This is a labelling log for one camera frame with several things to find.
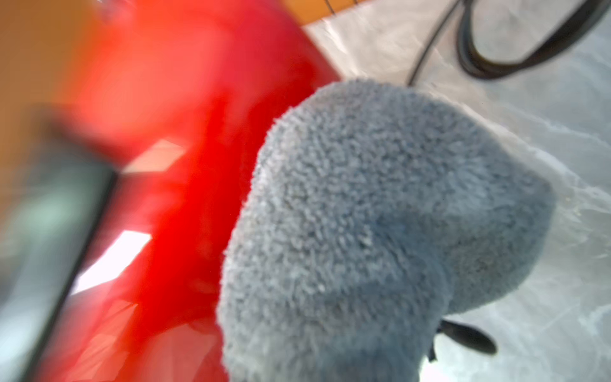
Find red machine black cable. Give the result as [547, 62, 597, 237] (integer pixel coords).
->
[405, 0, 611, 88]

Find red capsule coffee machine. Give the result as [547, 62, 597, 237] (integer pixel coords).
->
[33, 1, 351, 381]

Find grey microfibre cloth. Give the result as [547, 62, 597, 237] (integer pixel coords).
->
[217, 80, 555, 381]

